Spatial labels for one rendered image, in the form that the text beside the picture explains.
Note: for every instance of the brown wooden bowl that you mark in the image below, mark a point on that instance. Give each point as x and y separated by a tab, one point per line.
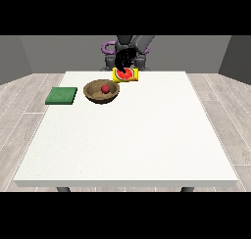
98	94

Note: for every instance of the grey robot trunk purple rings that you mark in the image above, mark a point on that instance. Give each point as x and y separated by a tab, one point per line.
109	48

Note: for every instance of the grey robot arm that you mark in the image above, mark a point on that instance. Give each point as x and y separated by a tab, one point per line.
142	42

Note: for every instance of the small red ball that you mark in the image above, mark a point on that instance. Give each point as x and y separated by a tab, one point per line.
105	88

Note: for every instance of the dark table leg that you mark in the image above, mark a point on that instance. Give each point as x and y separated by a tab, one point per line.
63	189
187	189

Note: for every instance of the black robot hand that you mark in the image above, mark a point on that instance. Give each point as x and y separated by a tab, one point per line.
124	58

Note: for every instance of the green square pad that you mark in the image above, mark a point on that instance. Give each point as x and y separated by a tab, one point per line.
61	96

